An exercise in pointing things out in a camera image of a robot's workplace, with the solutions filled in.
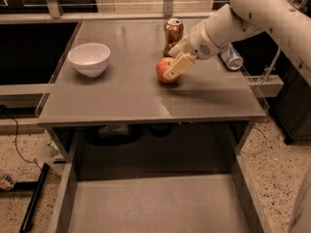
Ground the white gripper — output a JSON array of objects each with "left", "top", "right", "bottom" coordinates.
[{"left": 163, "top": 19, "right": 220, "bottom": 80}]

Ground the red apple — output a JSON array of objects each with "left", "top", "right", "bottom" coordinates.
[{"left": 155, "top": 57, "right": 179, "bottom": 83}]

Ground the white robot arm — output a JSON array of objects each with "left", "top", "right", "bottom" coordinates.
[{"left": 164, "top": 0, "right": 311, "bottom": 80}]

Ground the open grey top drawer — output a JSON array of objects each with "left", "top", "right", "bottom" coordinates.
[{"left": 48, "top": 123, "right": 272, "bottom": 233}]

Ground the upright gold soda can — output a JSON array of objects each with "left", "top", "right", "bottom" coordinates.
[{"left": 163, "top": 18, "right": 184, "bottom": 56}]

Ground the grey cabinet table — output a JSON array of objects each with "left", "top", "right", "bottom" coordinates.
[{"left": 38, "top": 19, "right": 265, "bottom": 161}]

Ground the white bowl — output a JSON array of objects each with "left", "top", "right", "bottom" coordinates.
[{"left": 67, "top": 43, "right": 111, "bottom": 77}]

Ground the black metal floor bar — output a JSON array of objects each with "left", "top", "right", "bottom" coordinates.
[{"left": 0, "top": 163, "right": 50, "bottom": 233}]

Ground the black floor cable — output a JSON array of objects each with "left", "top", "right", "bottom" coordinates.
[{"left": 0, "top": 112, "right": 62, "bottom": 180}]

